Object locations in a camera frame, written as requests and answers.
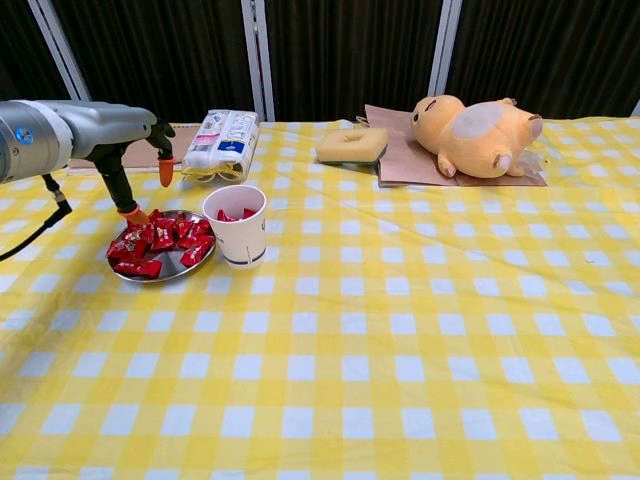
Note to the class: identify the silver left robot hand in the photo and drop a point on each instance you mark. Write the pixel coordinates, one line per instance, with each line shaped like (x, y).
(115, 127)

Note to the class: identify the red candy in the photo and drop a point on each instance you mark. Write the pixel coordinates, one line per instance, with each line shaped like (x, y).
(125, 248)
(248, 213)
(137, 267)
(226, 216)
(197, 252)

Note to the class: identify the white paper cup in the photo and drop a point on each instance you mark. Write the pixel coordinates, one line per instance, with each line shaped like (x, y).
(242, 237)

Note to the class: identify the brown spiral notebook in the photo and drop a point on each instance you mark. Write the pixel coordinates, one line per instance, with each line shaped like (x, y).
(140, 157)

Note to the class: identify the white plastic-wrapped pack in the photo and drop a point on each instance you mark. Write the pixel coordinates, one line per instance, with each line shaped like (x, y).
(220, 140)

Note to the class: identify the round steel plate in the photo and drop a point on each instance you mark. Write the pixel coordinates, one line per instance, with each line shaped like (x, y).
(172, 265)

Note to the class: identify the yellow sponge with hole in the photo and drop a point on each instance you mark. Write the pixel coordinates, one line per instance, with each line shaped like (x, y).
(345, 150)

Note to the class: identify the brown paper bag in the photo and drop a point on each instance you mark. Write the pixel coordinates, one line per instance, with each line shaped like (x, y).
(405, 165)

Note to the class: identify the yellow checkered tablecloth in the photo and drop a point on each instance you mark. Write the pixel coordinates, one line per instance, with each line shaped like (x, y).
(350, 325)

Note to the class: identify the yellow plush toy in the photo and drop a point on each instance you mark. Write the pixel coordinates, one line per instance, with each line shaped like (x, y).
(470, 145)

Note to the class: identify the clear plastic wrapper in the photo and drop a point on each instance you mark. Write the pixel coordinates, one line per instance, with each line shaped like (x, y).
(530, 160)

